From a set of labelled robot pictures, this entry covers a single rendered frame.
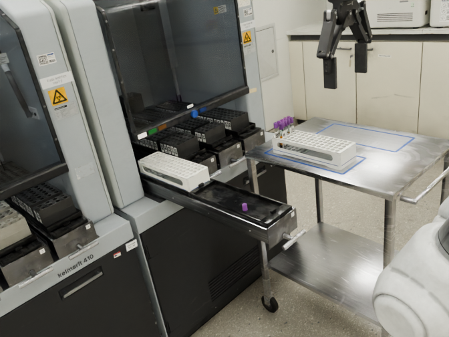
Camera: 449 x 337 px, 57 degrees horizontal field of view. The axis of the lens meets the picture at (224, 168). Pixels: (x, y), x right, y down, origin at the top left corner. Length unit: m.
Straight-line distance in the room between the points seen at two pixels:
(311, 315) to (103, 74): 1.37
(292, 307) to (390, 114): 1.99
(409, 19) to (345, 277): 2.10
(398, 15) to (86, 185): 2.59
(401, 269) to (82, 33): 1.10
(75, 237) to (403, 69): 2.70
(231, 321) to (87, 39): 1.36
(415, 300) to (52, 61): 1.12
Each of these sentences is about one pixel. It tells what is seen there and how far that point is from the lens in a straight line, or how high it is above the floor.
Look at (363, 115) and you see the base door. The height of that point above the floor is 0.21.
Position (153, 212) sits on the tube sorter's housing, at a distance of 1.53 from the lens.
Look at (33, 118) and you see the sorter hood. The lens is 1.34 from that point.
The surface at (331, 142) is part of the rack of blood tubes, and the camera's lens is 1.49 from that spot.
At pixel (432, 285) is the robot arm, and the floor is 0.94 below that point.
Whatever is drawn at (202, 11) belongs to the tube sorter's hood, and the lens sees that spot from 1.67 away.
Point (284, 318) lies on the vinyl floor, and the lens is 2.03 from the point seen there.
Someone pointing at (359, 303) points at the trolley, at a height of 0.28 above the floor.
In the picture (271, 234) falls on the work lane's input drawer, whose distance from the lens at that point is 1.18.
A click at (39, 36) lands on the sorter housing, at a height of 1.37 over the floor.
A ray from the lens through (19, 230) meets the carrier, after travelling 1.40.
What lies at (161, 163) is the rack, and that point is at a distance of 1.54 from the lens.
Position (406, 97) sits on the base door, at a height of 0.40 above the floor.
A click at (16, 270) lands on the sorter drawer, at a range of 1.36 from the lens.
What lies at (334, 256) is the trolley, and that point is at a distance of 1.91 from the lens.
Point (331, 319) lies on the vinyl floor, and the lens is 2.03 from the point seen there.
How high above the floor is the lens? 1.46
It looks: 25 degrees down
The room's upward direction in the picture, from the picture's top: 9 degrees counter-clockwise
